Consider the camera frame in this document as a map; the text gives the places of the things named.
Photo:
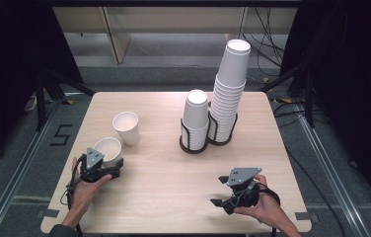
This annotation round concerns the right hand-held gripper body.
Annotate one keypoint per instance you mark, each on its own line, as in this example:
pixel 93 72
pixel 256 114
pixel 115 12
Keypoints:
pixel 244 194

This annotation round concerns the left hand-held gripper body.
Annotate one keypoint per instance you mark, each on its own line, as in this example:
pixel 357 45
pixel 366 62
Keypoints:
pixel 93 164

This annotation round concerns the white paper cup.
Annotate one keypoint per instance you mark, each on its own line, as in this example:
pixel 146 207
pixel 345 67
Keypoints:
pixel 127 131
pixel 109 148

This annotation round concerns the black double cup holder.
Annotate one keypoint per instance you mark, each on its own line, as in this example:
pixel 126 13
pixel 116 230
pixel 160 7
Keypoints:
pixel 186 140

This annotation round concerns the short stack of white cups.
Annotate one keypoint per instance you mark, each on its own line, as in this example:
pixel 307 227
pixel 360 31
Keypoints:
pixel 196 112

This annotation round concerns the tall stack of white cups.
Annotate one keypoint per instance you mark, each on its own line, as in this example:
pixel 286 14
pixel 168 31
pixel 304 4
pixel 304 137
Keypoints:
pixel 233 69

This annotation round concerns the person's right hand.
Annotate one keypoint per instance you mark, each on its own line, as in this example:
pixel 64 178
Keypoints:
pixel 267 210

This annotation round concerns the person's left hand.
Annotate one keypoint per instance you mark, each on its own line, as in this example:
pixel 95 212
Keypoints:
pixel 83 194

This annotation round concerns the black metal stand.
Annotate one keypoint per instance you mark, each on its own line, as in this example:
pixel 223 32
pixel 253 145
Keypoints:
pixel 40 98
pixel 309 98

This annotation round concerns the dark curtain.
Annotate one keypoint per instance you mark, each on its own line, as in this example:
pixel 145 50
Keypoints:
pixel 354 82
pixel 6 65

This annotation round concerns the aluminium floor rail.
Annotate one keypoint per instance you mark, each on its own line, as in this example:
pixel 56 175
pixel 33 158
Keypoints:
pixel 325 164
pixel 25 158

